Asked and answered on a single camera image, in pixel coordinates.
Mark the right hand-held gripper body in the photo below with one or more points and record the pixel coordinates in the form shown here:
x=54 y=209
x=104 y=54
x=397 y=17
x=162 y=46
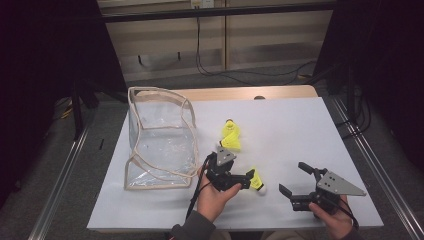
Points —
x=336 y=185

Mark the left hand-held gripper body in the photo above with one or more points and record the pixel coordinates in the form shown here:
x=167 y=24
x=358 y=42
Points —
x=225 y=156

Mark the clear plastic bag beige trim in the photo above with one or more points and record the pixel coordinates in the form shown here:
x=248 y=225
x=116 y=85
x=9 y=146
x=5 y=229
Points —
x=163 y=146

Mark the person's left hand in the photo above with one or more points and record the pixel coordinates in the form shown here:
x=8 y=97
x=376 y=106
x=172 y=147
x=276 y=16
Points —
x=213 y=200

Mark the person's right hand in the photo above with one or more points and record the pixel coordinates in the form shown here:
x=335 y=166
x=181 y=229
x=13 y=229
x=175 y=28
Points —
x=333 y=225

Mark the white table sheet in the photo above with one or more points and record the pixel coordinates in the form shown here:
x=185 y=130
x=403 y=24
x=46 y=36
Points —
x=293 y=140

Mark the brown round table grommet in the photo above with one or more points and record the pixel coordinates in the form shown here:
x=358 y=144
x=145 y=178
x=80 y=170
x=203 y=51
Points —
x=259 y=98

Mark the black horizontal bar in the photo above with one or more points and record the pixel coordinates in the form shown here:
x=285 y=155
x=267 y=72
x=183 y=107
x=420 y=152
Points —
x=216 y=11

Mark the dark curtain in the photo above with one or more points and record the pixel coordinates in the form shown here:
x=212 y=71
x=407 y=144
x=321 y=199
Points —
x=40 y=50
x=393 y=50

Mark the aluminium floor rail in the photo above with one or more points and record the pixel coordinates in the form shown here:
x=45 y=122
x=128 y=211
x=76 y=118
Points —
x=58 y=186
x=376 y=166

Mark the black wall hook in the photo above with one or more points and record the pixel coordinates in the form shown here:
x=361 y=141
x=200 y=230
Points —
x=140 y=60

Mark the white wall socket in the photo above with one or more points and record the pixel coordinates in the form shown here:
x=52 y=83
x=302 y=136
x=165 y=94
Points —
x=201 y=3

